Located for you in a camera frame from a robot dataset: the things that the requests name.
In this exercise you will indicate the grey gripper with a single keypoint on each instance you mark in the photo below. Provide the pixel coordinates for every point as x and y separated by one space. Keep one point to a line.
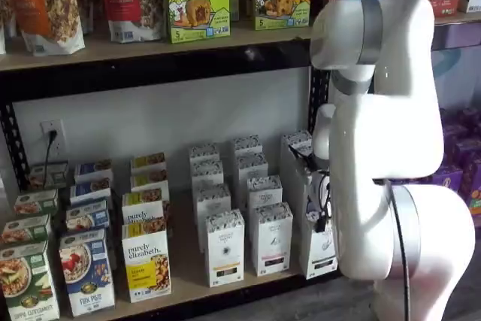
317 193

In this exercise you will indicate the white box pink strip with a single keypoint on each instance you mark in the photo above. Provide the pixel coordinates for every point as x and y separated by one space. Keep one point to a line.
247 144
265 189
252 165
272 242

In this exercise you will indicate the white granola bag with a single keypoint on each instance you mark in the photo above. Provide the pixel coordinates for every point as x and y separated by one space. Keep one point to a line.
5 9

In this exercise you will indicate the white wall outlet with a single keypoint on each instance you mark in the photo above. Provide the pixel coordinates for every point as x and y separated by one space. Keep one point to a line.
52 125

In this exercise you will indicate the orange label granola bag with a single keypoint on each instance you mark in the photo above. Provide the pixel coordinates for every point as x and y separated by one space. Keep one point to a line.
45 5

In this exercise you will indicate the green apple cinnamon oatmeal box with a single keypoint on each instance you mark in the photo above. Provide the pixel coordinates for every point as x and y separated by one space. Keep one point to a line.
37 202
24 229
49 174
28 283

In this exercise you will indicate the purple snack box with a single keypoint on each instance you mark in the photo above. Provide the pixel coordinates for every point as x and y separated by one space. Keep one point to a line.
462 137

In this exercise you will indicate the white box yellow strip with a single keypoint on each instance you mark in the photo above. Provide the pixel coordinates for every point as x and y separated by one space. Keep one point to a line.
212 197
204 152
207 172
224 249

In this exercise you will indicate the purple orange cookie box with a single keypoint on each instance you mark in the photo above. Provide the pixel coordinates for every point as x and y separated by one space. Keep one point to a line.
472 185

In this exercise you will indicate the green Bobo's apple pie box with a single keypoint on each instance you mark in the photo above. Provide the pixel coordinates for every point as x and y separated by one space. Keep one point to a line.
197 1

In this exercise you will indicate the blue flax oatmeal box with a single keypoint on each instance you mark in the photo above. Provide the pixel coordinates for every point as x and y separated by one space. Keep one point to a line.
93 168
91 187
87 215
87 276

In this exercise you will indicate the red berry granola bag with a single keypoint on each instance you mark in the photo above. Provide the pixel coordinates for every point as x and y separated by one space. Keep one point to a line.
131 1

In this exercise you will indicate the purely elizabeth yellow box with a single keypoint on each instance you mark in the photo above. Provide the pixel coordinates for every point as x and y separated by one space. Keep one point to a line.
146 261
148 161
142 206
149 180

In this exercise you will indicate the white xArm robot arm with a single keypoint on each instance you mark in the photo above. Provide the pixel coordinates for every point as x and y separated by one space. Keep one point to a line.
387 140

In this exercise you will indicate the black metal shelf frame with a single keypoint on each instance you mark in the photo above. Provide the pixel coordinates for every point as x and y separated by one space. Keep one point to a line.
150 73

